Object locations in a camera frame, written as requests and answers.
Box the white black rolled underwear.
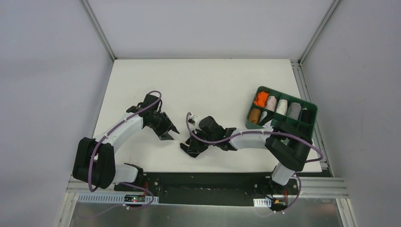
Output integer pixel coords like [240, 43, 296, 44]
[258, 110, 275, 128]

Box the grey striped rolled underwear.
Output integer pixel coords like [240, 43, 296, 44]
[287, 102, 302, 120]

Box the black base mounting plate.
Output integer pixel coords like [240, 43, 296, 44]
[133, 172, 299, 206]

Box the pink rolled underwear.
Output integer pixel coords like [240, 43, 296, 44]
[265, 96, 277, 112]

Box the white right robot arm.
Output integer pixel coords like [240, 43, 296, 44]
[181, 113, 313, 194]

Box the brown rolled underwear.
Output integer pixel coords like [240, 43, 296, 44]
[248, 108, 262, 124]

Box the black underwear beige waistband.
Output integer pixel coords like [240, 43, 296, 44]
[180, 136, 209, 158]

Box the green compartment tray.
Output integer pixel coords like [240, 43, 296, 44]
[245, 86, 318, 138]

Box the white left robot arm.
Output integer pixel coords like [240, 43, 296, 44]
[72, 90, 179, 192]

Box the orange rolled underwear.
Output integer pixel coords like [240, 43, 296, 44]
[253, 91, 269, 108]

